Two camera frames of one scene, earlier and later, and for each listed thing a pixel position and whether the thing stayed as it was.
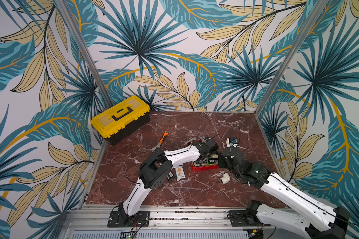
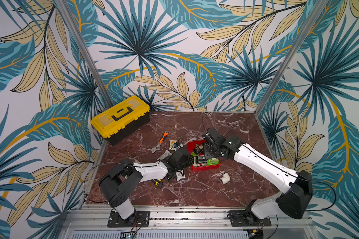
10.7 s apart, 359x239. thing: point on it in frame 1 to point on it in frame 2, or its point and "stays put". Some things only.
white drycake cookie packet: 180,174 stays put
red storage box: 202,167 stays put
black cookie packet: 169,176 stays put
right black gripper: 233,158 to 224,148
